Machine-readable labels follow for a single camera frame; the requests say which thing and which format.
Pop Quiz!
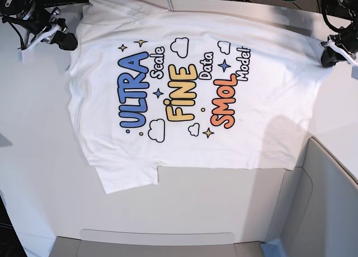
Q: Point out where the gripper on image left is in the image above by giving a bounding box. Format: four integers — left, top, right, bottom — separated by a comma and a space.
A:
18, 7, 78, 50

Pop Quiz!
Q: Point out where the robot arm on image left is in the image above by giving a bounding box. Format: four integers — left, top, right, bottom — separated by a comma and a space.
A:
1, 0, 78, 52

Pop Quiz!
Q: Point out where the grey side panel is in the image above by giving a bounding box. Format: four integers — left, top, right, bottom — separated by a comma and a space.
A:
261, 138, 357, 256

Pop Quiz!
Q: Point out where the white printed t-shirt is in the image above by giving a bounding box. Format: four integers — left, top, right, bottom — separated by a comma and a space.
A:
68, 0, 329, 194

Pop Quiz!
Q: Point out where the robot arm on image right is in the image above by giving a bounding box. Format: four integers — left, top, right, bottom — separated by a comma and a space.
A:
321, 0, 357, 68

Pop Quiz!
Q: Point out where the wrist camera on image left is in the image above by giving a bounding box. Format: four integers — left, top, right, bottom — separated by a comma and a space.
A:
18, 49, 33, 64

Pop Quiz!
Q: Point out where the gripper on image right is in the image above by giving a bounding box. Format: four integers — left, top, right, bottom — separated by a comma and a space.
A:
321, 32, 357, 67

